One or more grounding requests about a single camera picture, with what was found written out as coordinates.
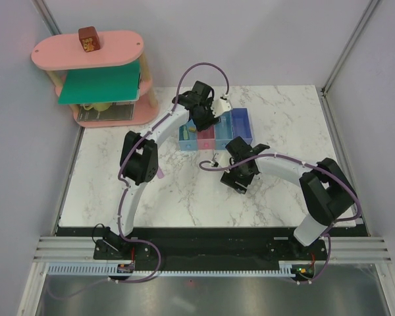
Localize green eraser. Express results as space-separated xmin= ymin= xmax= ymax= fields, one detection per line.
xmin=182 ymin=126 xmax=190 ymax=140

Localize pink drawer bin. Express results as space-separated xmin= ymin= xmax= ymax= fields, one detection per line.
xmin=197 ymin=126 xmax=215 ymax=150

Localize sky blue drawer bin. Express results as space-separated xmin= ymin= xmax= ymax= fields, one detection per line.
xmin=214 ymin=112 xmax=233 ymax=150

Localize light blue drawer bin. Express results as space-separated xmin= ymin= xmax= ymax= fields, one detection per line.
xmin=178 ymin=120 xmax=198 ymax=151

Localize pink eraser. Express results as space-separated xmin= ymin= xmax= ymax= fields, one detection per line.
xmin=157 ymin=169 xmax=165 ymax=179

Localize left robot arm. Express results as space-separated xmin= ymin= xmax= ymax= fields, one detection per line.
xmin=93 ymin=81 xmax=219 ymax=260

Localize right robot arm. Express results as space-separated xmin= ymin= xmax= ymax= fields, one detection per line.
xmin=221 ymin=136 xmax=361 ymax=259

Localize black book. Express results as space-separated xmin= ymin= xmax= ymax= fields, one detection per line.
xmin=77 ymin=102 xmax=134 ymax=122

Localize green folder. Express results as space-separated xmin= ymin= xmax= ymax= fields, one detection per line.
xmin=58 ymin=60 xmax=140 ymax=105

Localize yellow mug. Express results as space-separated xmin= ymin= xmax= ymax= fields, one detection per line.
xmin=82 ymin=102 xmax=113 ymax=112

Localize brown cube toy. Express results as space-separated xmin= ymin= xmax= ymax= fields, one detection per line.
xmin=78 ymin=26 xmax=101 ymax=53

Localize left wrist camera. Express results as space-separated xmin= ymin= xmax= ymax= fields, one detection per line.
xmin=211 ymin=98 xmax=232 ymax=118

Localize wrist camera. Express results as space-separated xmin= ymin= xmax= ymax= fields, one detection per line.
xmin=211 ymin=98 xmax=232 ymax=118
xmin=211 ymin=151 xmax=230 ymax=168

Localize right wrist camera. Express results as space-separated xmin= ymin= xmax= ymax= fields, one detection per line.
xmin=211 ymin=151 xmax=230 ymax=168

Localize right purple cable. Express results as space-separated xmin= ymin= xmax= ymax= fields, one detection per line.
xmin=199 ymin=154 xmax=363 ymax=286

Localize purple cable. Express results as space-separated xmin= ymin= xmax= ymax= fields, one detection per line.
xmin=199 ymin=154 xmax=363 ymax=286
xmin=47 ymin=62 xmax=231 ymax=300

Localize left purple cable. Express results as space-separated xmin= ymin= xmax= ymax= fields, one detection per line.
xmin=47 ymin=62 xmax=231 ymax=300

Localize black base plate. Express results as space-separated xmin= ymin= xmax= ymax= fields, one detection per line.
xmin=92 ymin=227 xmax=327 ymax=261

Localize aluminium frame rail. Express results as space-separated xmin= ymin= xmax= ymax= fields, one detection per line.
xmin=34 ymin=237 xmax=391 ymax=263

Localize white cable duct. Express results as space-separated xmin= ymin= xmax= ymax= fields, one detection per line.
xmin=48 ymin=259 xmax=313 ymax=276

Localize left aluminium post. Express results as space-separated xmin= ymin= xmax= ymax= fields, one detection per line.
xmin=32 ymin=0 xmax=61 ymax=36

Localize aluminium post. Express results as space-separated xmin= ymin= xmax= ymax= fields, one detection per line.
xmin=32 ymin=0 xmax=61 ymax=36
xmin=321 ymin=0 xmax=382 ymax=95

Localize right aluminium post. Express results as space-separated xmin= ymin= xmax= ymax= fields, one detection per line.
xmin=321 ymin=0 xmax=382 ymax=95

